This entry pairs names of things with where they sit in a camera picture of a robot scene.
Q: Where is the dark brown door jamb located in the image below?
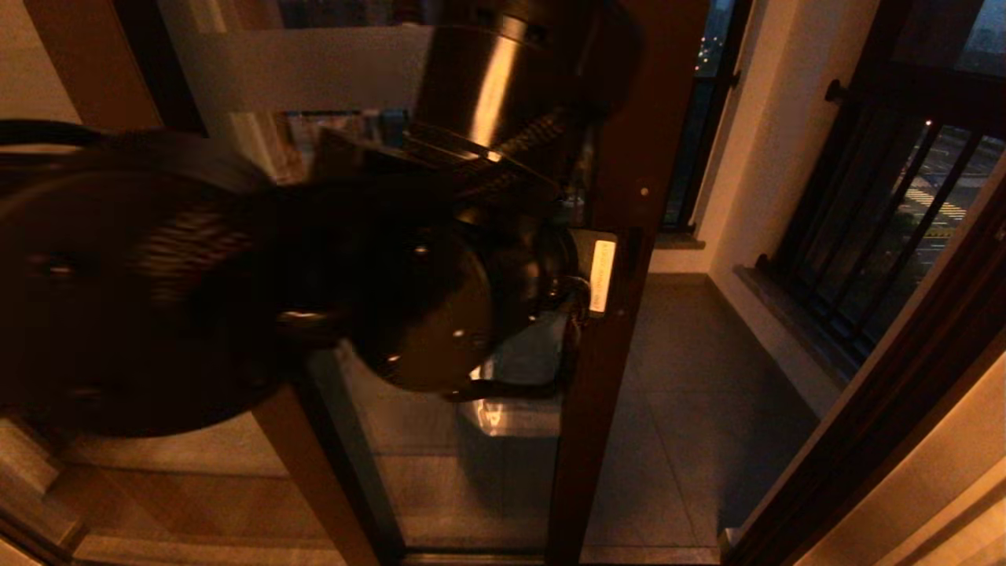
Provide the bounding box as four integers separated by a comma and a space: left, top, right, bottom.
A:
719, 157, 1006, 566

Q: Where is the black balcony railing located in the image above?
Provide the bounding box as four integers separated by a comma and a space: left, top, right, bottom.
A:
758, 0, 1006, 370
283, 0, 743, 237

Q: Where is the brown framed fixed glass panel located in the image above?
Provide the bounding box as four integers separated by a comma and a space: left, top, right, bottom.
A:
0, 0, 402, 566

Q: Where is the brown framed sliding glass door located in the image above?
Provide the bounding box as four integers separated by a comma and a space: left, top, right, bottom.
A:
153, 0, 712, 566

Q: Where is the black cable with white label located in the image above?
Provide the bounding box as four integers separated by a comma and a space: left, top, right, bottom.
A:
444, 236, 618, 403

